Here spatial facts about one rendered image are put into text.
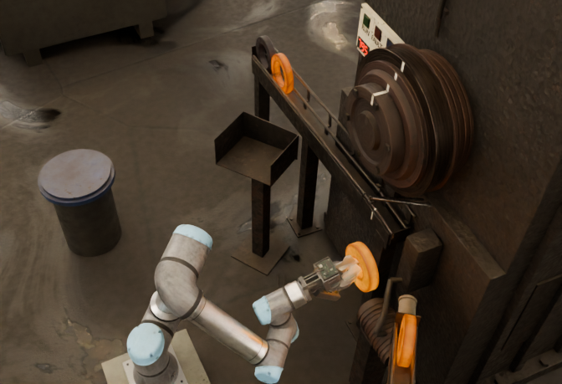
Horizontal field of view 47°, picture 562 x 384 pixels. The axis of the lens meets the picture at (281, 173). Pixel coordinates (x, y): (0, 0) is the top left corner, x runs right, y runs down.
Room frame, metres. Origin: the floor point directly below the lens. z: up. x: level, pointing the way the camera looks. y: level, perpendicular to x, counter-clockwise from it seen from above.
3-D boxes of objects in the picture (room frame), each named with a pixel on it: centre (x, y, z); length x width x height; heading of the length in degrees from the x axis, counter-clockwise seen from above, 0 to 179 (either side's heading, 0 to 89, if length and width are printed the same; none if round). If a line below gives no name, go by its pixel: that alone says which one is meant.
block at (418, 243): (1.29, -0.47, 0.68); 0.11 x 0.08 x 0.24; 115
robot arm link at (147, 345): (1.02, 0.40, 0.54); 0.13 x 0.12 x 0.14; 166
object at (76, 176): (1.88, 0.88, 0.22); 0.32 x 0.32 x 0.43
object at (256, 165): (1.83, 0.10, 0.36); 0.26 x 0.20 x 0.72; 60
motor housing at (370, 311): (1.14, -0.38, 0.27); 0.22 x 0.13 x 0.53; 25
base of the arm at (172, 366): (1.01, 0.40, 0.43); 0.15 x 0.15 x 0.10
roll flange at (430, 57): (1.53, -0.44, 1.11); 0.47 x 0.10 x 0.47; 25
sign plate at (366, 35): (1.85, -0.32, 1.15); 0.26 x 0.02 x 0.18; 25
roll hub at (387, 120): (1.46, -0.27, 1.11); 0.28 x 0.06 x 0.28; 25
